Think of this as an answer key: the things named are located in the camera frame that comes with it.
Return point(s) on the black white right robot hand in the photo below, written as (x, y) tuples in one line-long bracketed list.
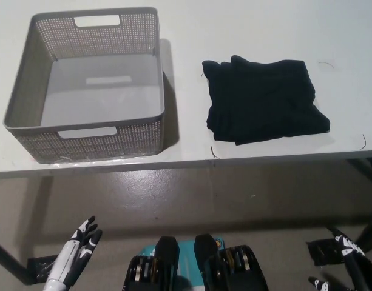
[(354, 250)]

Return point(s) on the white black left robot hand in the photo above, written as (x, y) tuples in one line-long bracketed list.
[(68, 254)]

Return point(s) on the black t-shirt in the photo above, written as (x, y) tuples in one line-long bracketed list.
[(264, 103)]

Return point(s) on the black floor tape patch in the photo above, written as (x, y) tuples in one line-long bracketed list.
[(37, 269), (323, 251)]

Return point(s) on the grey perforated plastic basket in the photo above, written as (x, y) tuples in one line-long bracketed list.
[(82, 91)]

